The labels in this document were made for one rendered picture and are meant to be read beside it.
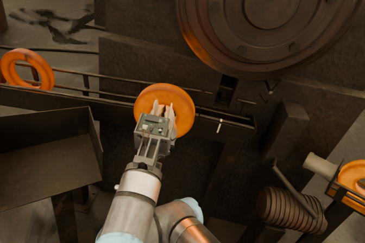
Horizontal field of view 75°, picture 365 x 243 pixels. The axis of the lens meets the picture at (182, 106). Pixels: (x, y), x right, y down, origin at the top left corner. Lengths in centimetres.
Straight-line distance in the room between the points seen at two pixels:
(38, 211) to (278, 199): 110
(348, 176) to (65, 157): 85
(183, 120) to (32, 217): 102
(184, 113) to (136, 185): 23
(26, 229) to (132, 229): 103
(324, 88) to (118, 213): 77
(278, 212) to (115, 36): 83
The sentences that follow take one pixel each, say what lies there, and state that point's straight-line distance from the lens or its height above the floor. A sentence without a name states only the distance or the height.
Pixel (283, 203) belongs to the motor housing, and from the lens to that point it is 95.
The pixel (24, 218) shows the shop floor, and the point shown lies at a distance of 144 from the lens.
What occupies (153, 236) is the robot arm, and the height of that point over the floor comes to 71.
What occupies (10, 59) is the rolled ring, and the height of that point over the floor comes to 74.
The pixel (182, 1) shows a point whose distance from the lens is 69.
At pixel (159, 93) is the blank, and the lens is 57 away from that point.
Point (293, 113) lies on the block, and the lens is 86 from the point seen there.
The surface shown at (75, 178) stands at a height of 60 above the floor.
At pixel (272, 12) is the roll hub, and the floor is 110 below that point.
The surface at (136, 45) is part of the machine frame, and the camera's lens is 86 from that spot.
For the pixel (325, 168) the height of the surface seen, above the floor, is 69.
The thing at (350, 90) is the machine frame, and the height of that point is 87.
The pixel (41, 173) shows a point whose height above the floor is 60.
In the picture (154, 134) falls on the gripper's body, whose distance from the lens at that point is 47.
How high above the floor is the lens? 119
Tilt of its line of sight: 34 degrees down
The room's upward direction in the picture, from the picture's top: 13 degrees clockwise
